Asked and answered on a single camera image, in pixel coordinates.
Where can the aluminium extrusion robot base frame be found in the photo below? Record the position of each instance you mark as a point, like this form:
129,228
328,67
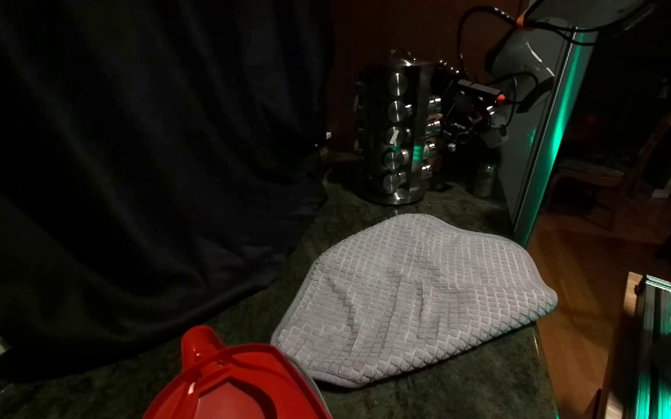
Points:
662,349

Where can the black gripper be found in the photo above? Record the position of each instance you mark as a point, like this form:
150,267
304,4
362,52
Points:
476,108

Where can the red plastic container lid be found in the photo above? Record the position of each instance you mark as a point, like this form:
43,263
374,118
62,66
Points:
232,385

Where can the black fabric curtain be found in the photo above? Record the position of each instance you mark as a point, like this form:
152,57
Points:
117,171

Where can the chrome revolving seasoning rack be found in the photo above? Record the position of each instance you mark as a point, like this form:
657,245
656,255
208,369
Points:
396,131

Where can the gray waffle-weave towel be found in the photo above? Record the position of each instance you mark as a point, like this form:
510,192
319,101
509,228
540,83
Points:
413,302

